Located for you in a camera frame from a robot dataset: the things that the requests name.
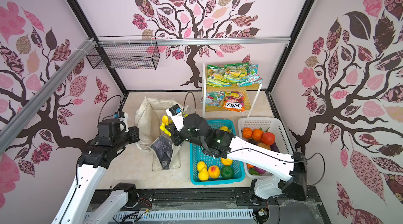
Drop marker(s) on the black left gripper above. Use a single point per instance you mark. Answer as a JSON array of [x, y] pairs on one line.
[[134, 131]]

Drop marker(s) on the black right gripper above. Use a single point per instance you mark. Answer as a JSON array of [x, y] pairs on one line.
[[176, 134]]

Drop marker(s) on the yellow banana bunch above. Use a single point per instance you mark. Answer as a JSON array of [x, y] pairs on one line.
[[165, 122]]

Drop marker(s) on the beige canvas tote bag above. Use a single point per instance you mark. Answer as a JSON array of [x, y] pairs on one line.
[[148, 119]]

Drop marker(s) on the small yellow lemon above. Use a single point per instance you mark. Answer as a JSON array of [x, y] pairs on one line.
[[201, 165]]

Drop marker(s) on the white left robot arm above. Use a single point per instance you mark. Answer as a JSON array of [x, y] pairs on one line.
[[111, 140]]

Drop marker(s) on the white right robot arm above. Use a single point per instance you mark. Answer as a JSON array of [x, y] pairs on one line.
[[289, 171]]

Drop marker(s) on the green mint candy bag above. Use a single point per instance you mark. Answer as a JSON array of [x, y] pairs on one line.
[[213, 98]]

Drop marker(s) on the orange Fox's candy bag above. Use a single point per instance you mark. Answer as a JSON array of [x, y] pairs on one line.
[[234, 101]]

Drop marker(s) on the yellow-green candy bag left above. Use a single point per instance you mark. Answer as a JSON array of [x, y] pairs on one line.
[[215, 76]]

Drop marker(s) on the yellow-green candy bag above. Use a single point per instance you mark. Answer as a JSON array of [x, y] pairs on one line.
[[215, 76], [235, 73]]

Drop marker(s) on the yellow-green candy bag middle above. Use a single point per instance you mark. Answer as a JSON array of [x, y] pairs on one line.
[[235, 73]]

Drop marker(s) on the teal candy bag right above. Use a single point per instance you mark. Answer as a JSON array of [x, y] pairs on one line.
[[252, 77]]

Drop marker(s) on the teal plastic basket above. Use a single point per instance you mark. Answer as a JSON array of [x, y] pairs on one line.
[[196, 155]]

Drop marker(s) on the yellow pear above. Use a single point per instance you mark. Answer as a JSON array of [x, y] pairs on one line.
[[203, 175]]

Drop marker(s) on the yellow bumpy fruit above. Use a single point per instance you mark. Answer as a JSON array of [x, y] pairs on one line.
[[226, 161]]

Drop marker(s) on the green avocado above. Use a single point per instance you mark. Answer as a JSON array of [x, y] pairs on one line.
[[227, 172]]

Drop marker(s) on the orange pumpkin left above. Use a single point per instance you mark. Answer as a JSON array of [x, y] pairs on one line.
[[247, 133]]

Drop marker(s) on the white wooden shelf rack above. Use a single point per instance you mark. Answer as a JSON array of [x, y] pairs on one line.
[[249, 105]]

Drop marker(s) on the white plastic basket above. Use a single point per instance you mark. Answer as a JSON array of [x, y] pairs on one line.
[[267, 125]]

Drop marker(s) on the brown potato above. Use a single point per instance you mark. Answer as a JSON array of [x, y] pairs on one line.
[[263, 145]]

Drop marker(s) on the dark purple eggplant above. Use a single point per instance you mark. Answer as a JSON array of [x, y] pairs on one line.
[[275, 148]]

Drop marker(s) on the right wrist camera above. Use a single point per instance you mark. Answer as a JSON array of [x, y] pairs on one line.
[[176, 114]]

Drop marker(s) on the black wire basket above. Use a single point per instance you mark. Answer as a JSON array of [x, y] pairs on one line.
[[125, 52]]

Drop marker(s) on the aluminium frame rail back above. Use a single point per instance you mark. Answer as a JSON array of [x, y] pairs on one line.
[[205, 41]]

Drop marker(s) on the aluminium frame rail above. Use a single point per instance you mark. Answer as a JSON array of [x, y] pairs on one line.
[[16, 125], [205, 41]]

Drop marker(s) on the white cable duct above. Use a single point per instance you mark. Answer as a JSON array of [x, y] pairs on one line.
[[166, 216]]

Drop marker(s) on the aluminium frame rail left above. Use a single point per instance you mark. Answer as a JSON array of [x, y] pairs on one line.
[[16, 125]]

